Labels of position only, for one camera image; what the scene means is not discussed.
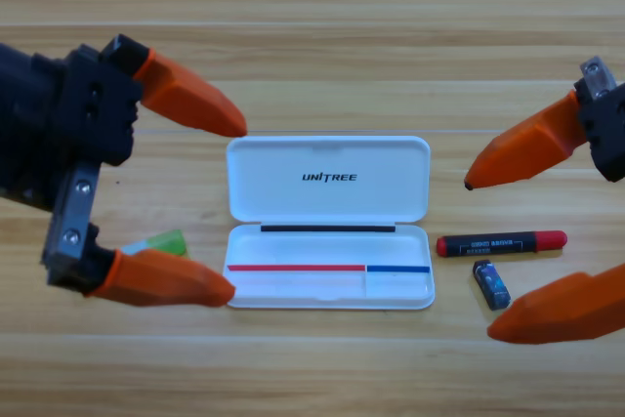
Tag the white Unitree pencil case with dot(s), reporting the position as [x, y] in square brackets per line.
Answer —
[293, 202]

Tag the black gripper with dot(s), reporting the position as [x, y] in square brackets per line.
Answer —
[608, 134]
[58, 109]

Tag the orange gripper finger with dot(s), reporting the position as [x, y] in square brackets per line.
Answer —
[561, 312]
[166, 280]

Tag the green and white highlighter pen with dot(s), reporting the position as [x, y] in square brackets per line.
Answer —
[168, 242]

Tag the red and black marker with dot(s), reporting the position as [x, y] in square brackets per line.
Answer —
[503, 243]

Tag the dark blue eraser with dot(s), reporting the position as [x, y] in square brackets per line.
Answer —
[490, 285]

